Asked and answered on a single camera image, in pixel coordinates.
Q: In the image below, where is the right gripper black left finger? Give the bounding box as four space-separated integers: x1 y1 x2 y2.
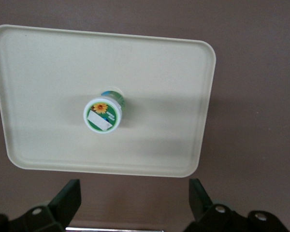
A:
0 178 82 232

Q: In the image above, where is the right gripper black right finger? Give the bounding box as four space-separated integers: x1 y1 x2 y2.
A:
183 178 289 232

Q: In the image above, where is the cream plastic tray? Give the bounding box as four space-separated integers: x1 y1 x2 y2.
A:
0 24 217 178

